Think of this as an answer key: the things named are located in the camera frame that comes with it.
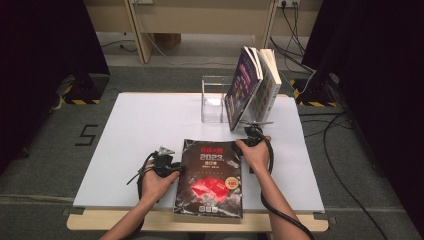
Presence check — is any clear acrylic magazine rack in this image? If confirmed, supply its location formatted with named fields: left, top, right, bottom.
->
left=200, top=75, right=234, bottom=124

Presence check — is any black stand base striped tape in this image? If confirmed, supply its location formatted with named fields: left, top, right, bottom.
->
left=62, top=73, right=111, bottom=105
left=289, top=71, right=339, bottom=108

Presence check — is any person's right hand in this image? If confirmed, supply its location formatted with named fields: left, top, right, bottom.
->
left=235, top=134, right=273, bottom=174

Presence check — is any black curtain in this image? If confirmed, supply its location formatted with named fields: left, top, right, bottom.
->
left=301, top=0, right=424, bottom=236
left=0, top=0, right=111, bottom=174

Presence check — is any black and red magazine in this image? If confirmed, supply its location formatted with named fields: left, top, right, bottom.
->
left=173, top=138, right=244, bottom=220

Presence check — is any person's left hand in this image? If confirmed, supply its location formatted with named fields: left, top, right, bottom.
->
left=141, top=160, right=181, bottom=205

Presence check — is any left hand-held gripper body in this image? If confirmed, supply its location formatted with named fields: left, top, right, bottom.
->
left=153, top=145, right=177, bottom=178

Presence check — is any long black floor cable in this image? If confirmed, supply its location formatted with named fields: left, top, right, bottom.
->
left=299, top=111, right=390, bottom=240

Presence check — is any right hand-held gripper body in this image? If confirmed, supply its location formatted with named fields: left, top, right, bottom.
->
left=239, top=120, right=274, bottom=148

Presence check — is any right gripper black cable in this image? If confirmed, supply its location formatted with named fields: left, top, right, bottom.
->
left=249, top=135, right=316, bottom=240

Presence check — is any black cable bundle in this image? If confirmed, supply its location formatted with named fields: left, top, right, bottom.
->
left=269, top=2, right=315, bottom=74

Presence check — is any beige wooden desk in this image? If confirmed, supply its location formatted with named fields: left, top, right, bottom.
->
left=83, top=0, right=324, bottom=67

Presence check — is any thin black floor cable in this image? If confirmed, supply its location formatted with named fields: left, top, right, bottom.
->
left=99, top=39, right=138, bottom=54

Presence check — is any white magazine with picture grid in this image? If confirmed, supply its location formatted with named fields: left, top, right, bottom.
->
left=249, top=48, right=283, bottom=136

